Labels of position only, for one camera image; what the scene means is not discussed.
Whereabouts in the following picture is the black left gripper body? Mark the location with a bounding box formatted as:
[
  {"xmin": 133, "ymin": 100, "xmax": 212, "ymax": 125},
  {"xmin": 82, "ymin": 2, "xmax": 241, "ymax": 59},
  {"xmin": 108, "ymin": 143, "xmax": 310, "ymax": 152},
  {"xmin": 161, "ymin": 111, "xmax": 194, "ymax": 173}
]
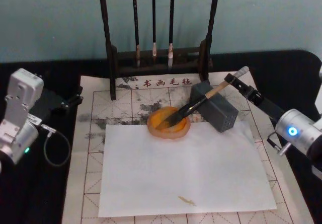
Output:
[{"xmin": 29, "ymin": 88, "xmax": 70, "ymax": 119}]

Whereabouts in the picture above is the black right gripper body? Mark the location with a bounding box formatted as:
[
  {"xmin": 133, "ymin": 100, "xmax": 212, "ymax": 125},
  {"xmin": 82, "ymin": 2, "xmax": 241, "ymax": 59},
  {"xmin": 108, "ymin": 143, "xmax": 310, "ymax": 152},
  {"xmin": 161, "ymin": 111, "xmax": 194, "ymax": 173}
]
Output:
[{"xmin": 251, "ymin": 91, "xmax": 286, "ymax": 124}]

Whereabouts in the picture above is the large bamboo calligraphy brush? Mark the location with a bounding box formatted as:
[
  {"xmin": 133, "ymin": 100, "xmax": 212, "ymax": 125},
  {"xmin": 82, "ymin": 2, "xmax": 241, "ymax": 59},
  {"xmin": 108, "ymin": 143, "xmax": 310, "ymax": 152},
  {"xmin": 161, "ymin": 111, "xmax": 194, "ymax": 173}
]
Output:
[{"xmin": 164, "ymin": 66, "xmax": 250, "ymax": 129}]

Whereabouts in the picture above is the grey perforated brush holder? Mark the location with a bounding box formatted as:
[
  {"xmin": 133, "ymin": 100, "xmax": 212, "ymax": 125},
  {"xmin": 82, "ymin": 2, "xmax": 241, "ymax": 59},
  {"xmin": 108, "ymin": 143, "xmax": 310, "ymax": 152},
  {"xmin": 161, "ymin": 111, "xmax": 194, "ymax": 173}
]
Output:
[{"xmin": 189, "ymin": 81, "xmax": 239, "ymax": 133}]

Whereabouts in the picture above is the dark wooden brush rack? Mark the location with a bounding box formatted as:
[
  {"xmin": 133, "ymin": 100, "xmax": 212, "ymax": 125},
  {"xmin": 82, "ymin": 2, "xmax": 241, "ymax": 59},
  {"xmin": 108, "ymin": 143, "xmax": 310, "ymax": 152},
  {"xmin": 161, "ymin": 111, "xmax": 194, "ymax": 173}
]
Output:
[{"xmin": 97, "ymin": 0, "xmax": 221, "ymax": 101}]

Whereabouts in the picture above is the gridded calligraphy felt mat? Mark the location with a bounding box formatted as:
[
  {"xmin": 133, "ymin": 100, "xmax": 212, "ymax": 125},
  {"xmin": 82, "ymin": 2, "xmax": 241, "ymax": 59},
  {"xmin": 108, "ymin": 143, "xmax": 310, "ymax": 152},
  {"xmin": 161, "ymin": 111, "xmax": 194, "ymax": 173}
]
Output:
[{"xmin": 61, "ymin": 69, "xmax": 316, "ymax": 224}]

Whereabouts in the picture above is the hanging brush with white tip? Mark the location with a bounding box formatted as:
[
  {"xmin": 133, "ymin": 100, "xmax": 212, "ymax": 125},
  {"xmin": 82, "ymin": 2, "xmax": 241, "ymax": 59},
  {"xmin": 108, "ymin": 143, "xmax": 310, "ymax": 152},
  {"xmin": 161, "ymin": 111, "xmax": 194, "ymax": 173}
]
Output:
[{"xmin": 167, "ymin": 0, "xmax": 176, "ymax": 70}]

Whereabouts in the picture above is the orange ink dish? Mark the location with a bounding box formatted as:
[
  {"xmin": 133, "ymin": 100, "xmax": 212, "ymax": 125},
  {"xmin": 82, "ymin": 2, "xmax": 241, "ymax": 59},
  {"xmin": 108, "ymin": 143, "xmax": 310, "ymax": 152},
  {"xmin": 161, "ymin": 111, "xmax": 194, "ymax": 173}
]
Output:
[{"xmin": 146, "ymin": 106, "xmax": 191, "ymax": 140}]

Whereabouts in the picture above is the hanging brush with brown ferrule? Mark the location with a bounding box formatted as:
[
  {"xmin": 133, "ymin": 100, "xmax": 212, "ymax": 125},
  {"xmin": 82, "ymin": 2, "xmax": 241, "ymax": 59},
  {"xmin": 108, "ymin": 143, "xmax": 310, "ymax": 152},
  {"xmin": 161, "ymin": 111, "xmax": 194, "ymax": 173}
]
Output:
[{"xmin": 131, "ymin": 0, "xmax": 141, "ymax": 68}]

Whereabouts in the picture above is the black table cloth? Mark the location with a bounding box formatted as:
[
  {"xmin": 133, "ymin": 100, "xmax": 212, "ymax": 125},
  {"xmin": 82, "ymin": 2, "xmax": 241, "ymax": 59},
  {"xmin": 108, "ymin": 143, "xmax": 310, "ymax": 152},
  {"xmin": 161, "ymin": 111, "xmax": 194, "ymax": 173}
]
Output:
[{"xmin": 0, "ymin": 49, "xmax": 322, "ymax": 224}]

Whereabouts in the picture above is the thin hanging black brush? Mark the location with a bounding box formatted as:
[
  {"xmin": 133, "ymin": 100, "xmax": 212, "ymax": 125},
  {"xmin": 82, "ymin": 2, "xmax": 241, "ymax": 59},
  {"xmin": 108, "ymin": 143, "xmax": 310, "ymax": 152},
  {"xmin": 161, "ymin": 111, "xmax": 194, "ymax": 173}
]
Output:
[{"xmin": 150, "ymin": 0, "xmax": 158, "ymax": 59}]

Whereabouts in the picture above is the white paper sheet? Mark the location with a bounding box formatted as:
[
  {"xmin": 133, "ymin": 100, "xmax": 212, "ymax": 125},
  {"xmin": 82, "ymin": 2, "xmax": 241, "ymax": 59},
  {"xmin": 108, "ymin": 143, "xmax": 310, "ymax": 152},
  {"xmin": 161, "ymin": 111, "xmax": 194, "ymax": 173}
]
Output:
[{"xmin": 97, "ymin": 121, "xmax": 278, "ymax": 217}]

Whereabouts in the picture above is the thin dark left gripper cable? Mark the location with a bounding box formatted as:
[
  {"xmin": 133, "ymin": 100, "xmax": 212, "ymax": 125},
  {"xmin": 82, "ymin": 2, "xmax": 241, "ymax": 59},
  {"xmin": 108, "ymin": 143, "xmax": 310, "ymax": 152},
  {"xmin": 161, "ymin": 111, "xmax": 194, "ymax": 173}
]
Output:
[{"xmin": 40, "ymin": 123, "xmax": 71, "ymax": 167}]

